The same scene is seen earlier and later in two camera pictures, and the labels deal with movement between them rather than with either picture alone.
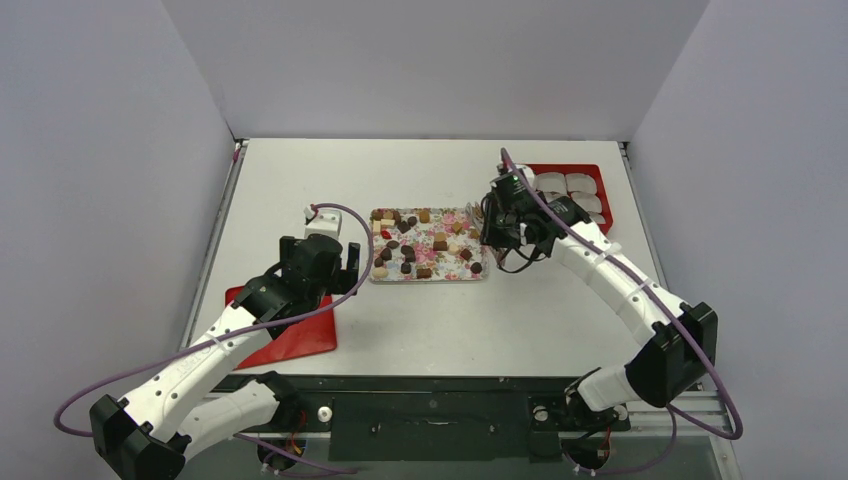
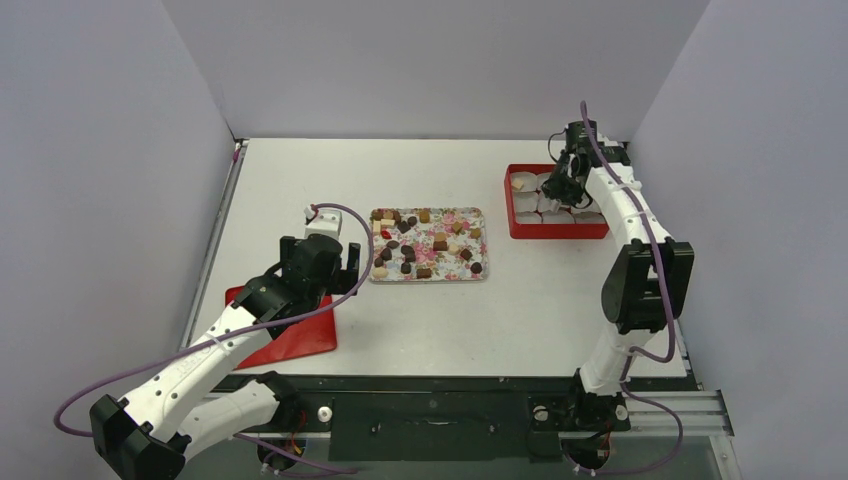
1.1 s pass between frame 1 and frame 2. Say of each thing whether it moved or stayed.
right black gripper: moved
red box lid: stayed
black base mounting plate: stayed
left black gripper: stayed
